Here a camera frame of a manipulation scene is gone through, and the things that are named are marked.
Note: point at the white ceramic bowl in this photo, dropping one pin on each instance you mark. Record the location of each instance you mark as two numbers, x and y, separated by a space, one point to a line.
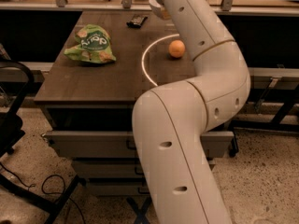
159 10

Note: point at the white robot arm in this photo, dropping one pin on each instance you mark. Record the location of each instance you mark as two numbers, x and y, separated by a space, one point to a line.
168 120

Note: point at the dark rxbar chocolate wrapper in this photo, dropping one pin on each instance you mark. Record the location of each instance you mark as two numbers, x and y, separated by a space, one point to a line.
136 21

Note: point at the top grey drawer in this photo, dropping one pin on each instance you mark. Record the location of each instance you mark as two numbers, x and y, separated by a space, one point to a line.
120 145

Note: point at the grey drawer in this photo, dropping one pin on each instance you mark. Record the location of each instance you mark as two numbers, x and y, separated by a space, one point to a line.
108 168
135 188
120 145

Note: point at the grey drawer cabinet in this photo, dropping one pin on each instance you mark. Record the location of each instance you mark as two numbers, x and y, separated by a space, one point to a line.
80 96

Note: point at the orange fruit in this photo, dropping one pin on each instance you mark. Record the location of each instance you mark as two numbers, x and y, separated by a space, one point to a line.
176 49

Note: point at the green chip bag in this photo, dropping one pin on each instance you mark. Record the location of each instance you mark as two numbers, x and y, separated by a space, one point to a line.
93 46

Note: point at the middle grey drawer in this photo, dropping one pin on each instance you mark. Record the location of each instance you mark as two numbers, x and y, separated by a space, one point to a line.
108 168

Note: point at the bottom grey drawer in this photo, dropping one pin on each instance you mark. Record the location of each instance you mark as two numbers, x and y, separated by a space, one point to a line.
135 188

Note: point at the black office chair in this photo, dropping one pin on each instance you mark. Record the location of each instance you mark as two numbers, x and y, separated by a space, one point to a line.
10 134

